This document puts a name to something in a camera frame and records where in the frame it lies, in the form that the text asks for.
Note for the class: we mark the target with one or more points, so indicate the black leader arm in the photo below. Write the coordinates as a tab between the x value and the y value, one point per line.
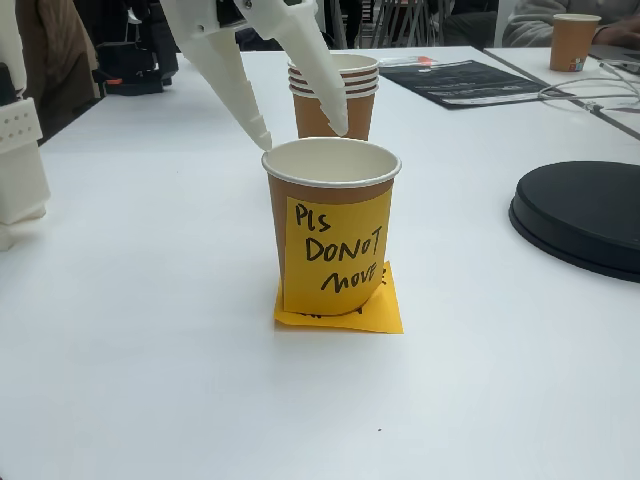
135	65

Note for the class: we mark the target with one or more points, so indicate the brown paper cup with note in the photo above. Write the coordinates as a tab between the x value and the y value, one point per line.
325	165

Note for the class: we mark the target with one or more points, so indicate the yellow handwritten sticky note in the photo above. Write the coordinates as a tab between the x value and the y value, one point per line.
340	250
385	315

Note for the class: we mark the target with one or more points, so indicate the brown paper cup with label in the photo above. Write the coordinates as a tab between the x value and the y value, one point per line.
572	40

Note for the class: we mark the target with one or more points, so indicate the person's hand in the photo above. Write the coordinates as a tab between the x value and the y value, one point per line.
617	36

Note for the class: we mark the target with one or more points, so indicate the black bag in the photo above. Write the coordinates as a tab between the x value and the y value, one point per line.
255	44

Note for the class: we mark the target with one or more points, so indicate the metal chair frames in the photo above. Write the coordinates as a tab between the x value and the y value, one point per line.
395	22

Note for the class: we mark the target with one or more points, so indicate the white and orange packet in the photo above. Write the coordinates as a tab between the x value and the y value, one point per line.
410	61

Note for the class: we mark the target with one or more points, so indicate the person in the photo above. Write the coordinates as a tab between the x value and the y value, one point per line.
55	55

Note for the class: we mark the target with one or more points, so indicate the black printed brochure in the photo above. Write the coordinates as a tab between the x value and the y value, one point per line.
470	85

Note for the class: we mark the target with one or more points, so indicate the grey laptop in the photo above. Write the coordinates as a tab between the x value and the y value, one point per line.
617	54

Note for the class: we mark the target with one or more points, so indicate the black round disc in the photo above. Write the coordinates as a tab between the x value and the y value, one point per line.
585	210

